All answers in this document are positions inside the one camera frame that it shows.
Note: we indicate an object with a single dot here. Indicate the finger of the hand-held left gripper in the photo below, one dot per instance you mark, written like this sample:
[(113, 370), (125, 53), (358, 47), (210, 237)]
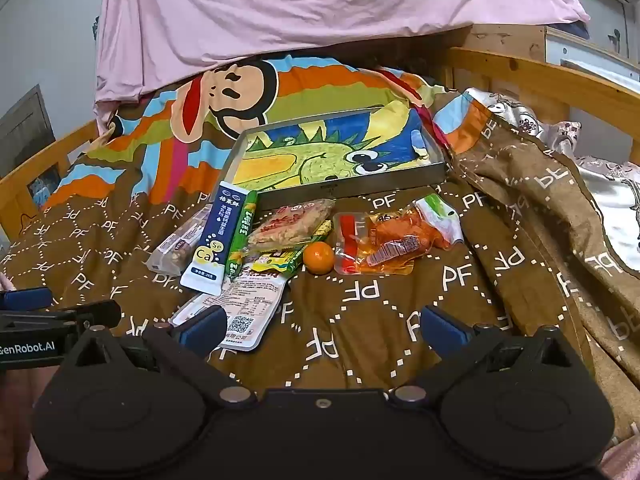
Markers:
[(90, 314), (25, 299)]

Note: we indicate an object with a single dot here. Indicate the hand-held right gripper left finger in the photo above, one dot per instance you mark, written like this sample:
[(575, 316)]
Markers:
[(202, 329)]

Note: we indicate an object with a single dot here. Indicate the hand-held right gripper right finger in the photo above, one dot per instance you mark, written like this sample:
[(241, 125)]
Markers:
[(444, 330)]

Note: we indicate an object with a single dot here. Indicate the white packet green red label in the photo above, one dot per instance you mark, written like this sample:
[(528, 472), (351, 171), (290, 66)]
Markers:
[(192, 307)]

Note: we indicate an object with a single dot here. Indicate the white packet black print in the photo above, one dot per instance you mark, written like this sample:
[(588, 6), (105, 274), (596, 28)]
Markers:
[(252, 305)]

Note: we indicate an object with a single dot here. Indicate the clear nut bar packet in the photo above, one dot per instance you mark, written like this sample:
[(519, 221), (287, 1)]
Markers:
[(172, 247)]

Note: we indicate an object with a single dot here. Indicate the blue and white tube packet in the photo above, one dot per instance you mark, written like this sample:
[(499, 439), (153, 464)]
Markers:
[(215, 240)]

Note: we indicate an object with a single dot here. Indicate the yellow and green snack packet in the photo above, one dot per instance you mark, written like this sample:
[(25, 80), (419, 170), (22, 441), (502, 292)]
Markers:
[(272, 261)]

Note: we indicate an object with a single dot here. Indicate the orange packet green white top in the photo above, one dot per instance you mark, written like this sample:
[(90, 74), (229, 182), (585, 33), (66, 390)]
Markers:
[(425, 232)]

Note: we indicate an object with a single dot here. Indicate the green stick packet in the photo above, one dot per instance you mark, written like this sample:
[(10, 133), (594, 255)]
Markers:
[(245, 220)]

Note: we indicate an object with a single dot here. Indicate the red clear snack packet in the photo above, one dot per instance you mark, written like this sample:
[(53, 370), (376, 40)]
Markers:
[(350, 245)]

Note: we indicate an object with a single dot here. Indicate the orange mandarin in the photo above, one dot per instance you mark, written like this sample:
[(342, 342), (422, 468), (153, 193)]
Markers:
[(318, 258)]

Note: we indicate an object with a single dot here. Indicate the clear rice cracker packet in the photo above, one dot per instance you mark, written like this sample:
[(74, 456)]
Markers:
[(290, 225)]

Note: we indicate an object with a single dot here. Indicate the metal tray with dragon print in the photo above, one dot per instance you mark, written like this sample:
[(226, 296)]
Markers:
[(310, 190)]

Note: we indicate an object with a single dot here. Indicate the printed cartoon blanket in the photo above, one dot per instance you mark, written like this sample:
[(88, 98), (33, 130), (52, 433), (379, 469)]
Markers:
[(380, 300)]

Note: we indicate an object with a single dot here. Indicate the silver patterned quilt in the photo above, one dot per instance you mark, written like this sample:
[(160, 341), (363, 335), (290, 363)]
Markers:
[(615, 185)]

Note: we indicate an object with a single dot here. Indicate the pink garment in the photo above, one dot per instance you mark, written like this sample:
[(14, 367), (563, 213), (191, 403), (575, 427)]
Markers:
[(625, 465)]

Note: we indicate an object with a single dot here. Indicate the white cabinet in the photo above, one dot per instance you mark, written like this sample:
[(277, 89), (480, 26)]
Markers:
[(590, 45)]

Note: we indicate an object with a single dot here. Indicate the pink bed sheet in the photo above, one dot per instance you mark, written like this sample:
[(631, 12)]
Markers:
[(300, 5)]

